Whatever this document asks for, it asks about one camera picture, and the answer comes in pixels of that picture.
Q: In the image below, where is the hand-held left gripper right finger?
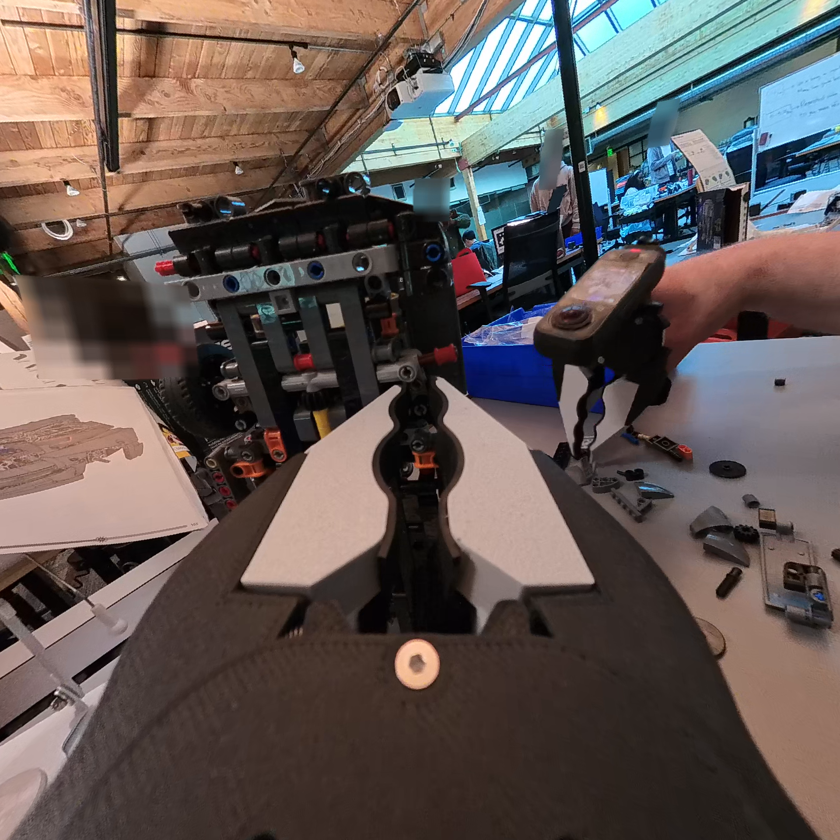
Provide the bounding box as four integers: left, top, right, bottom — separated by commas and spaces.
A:
433, 379, 596, 634

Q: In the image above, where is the white whiteboard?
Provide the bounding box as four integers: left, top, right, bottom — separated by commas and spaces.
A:
755, 62, 840, 142

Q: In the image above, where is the clear plastic bag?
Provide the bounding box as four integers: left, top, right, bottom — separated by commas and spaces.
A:
469, 318, 546, 349

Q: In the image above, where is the grey curved lego panel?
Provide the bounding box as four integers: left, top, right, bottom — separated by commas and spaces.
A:
689, 505, 735, 538
703, 530, 751, 567

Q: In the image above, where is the open dark cardboard box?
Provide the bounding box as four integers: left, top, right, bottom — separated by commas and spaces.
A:
696, 184, 750, 250

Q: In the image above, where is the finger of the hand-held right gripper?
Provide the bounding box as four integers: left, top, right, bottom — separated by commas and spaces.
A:
589, 379, 642, 458
554, 362, 601, 460

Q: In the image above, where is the dark lego set box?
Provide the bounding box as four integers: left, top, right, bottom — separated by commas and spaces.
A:
134, 338, 227, 460

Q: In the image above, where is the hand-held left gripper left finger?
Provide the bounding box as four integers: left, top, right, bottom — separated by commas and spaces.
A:
240, 385, 403, 632

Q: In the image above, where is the blue plastic bin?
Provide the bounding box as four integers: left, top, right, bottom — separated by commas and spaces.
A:
461, 305, 614, 416

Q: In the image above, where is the curled printed sheet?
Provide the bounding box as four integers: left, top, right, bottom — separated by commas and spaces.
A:
669, 128, 736, 191

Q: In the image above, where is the white ceiling projector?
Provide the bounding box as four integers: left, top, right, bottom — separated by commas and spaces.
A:
384, 49, 455, 120

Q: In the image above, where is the brown office desk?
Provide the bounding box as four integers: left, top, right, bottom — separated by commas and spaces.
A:
456, 246, 585, 309

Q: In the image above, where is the black office chair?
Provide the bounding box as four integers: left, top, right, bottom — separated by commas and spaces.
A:
489, 210, 562, 316

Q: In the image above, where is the grey lego panel assembly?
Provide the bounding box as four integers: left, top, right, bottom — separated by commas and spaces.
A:
760, 533, 834, 629

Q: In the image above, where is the pile of lego pieces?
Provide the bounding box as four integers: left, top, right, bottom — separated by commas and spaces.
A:
554, 427, 693, 522

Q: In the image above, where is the instruction booklet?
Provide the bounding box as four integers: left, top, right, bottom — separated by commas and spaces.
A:
0, 335, 210, 555

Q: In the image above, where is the lego car chassis model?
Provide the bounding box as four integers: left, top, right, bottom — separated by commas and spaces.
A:
154, 172, 468, 519

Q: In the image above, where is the person's right forearm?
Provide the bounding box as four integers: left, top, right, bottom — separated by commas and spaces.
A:
709, 231, 840, 342

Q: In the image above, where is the person's right hand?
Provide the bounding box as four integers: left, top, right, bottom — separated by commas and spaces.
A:
646, 262, 729, 368

